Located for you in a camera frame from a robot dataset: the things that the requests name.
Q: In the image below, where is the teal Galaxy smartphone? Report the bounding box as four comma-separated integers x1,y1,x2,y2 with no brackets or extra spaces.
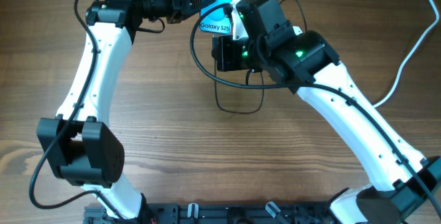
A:
199,0,232,34

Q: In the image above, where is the black USB charging cable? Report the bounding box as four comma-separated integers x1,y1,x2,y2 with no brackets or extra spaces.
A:
213,0,308,115

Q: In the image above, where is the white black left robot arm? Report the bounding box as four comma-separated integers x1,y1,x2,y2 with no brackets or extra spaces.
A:
37,0,215,223

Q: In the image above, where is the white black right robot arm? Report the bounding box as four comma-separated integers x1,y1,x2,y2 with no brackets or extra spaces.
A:
200,0,440,223

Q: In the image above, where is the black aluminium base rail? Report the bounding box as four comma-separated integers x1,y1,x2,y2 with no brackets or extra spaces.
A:
82,201,345,224

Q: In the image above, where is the white power strip cord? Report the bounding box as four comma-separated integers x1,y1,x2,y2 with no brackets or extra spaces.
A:
373,0,440,109

